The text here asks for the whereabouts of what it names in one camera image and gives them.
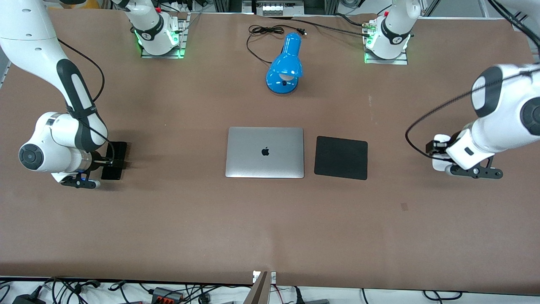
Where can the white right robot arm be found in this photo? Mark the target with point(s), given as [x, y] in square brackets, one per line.
[33, 42]

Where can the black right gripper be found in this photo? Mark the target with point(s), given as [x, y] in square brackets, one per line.
[98, 159]

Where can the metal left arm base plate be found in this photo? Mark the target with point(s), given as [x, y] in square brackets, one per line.
[404, 59]

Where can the black mouse pad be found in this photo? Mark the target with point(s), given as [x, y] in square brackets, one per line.
[341, 158]

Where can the black smartphone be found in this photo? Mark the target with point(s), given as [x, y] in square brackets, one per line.
[119, 150]

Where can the black orange connector block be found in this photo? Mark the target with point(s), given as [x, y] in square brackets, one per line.
[166, 294]

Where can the blue desk lamp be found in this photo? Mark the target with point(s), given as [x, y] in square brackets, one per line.
[287, 63]

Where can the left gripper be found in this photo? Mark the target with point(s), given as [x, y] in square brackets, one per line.
[432, 147]

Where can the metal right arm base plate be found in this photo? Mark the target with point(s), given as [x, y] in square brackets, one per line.
[182, 42]

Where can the white power strip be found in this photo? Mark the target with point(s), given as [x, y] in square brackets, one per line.
[280, 8]

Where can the grey camera mount pole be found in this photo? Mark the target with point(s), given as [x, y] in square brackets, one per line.
[259, 291]

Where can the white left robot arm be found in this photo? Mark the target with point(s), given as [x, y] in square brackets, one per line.
[506, 118]

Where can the black power adapter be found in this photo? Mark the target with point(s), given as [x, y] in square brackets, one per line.
[27, 299]

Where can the silver closed laptop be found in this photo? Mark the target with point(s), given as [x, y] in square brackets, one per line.
[264, 162]

